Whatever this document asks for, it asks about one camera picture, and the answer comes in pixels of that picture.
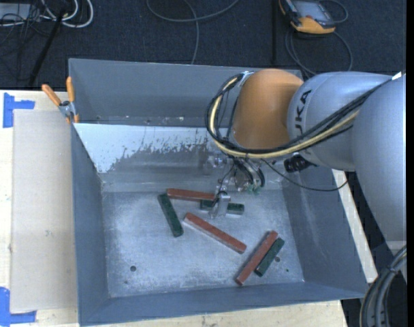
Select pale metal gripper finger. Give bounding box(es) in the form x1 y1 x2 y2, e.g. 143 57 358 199
209 191 223 219
221 191 232 219

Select dark green flat block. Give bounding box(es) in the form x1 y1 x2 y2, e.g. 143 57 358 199
157 193 185 238
254 237 286 278
200 199 246 217

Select grey metal bin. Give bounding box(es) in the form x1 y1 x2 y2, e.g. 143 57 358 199
67 58 370 327

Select red-brown flat block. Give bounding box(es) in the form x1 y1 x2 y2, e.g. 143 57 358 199
182 212 248 255
234 230 279 287
165 187 217 203

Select pale cardboard board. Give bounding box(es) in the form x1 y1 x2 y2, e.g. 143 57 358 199
9 109 79 315

